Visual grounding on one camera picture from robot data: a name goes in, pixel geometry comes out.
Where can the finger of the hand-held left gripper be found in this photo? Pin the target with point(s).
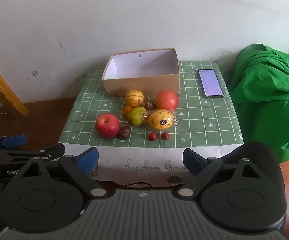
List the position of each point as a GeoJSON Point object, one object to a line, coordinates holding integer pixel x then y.
{"type": "Point", "coordinates": [14, 141]}
{"type": "Point", "coordinates": [52, 152]}

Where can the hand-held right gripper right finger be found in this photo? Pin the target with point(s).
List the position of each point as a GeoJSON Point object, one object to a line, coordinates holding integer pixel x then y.
{"type": "Point", "coordinates": [193, 163]}

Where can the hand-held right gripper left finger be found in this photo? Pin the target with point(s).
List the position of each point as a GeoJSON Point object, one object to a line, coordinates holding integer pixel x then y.
{"type": "Point", "coordinates": [88, 160]}

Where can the deep red apple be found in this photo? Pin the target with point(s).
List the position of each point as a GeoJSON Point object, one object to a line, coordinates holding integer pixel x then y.
{"type": "Point", "coordinates": [107, 125]}

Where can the small round red fruit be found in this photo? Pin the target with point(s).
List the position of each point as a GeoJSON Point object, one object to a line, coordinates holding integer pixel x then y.
{"type": "Point", "coordinates": [152, 136]}
{"type": "Point", "coordinates": [165, 136]}

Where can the dried red date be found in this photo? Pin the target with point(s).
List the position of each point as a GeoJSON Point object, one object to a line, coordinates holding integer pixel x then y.
{"type": "Point", "coordinates": [125, 132]}
{"type": "Point", "coordinates": [150, 105]}

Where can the large plastic-wrapped orange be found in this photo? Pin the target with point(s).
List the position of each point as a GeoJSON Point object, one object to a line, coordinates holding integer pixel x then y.
{"type": "Point", "coordinates": [159, 120]}

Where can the small tangerine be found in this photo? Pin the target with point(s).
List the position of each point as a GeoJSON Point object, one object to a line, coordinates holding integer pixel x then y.
{"type": "Point", "coordinates": [127, 110]}

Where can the green pear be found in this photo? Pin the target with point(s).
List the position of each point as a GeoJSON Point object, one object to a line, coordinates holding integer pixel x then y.
{"type": "Point", "coordinates": [137, 117]}

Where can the red-yellow apple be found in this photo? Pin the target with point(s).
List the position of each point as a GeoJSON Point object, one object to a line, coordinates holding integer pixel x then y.
{"type": "Point", "coordinates": [167, 100]}

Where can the small plastic-wrapped orange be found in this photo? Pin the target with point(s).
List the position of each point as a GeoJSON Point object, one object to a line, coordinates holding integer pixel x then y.
{"type": "Point", "coordinates": [134, 98]}

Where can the brown cardboard box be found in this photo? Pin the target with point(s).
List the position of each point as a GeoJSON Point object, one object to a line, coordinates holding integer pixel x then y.
{"type": "Point", "coordinates": [139, 85]}

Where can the green checkered tablecloth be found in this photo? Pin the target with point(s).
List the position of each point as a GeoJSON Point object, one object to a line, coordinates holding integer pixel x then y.
{"type": "Point", "coordinates": [204, 120]}

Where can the smartphone with lit screen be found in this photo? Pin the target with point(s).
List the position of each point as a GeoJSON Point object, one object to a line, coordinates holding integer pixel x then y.
{"type": "Point", "coordinates": [210, 82]}

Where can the bright green cloth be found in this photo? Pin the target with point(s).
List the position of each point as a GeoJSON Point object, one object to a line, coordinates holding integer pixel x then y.
{"type": "Point", "coordinates": [267, 92]}

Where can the yellow wooden furniture frame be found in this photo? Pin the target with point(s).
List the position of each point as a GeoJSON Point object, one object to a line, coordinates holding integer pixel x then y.
{"type": "Point", "coordinates": [4, 90]}

